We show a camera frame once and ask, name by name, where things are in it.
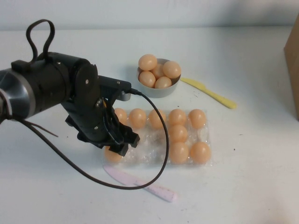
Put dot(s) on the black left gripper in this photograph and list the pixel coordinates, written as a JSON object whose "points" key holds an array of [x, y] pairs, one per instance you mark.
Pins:
{"points": [[93, 126]]}

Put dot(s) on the orange plastic egg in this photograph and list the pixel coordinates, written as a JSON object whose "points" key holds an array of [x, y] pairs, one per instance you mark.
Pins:
{"points": [[163, 83], [155, 119], [179, 152], [137, 118], [197, 119], [147, 62], [122, 115], [200, 152], [172, 69], [159, 71], [113, 157], [178, 133], [177, 117], [147, 79]]}

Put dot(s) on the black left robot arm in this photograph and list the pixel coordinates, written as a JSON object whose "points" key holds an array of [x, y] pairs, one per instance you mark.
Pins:
{"points": [[46, 86]]}

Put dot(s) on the clear plastic egg tray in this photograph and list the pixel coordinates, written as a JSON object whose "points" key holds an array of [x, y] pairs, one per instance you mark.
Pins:
{"points": [[149, 149]]}

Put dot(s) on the brown cardboard box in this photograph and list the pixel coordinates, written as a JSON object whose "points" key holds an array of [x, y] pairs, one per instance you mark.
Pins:
{"points": [[293, 81]]}

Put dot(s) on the pink plastic knife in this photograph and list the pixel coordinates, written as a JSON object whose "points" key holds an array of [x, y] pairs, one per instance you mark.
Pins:
{"points": [[161, 192]]}

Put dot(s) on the grey round bowl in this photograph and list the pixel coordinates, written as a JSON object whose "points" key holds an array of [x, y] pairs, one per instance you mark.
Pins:
{"points": [[161, 92]]}

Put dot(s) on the yellow plastic knife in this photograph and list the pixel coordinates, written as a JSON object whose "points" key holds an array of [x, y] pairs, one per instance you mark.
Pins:
{"points": [[210, 93]]}

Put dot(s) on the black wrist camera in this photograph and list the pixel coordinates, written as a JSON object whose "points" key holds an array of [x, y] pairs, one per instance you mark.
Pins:
{"points": [[112, 85]]}

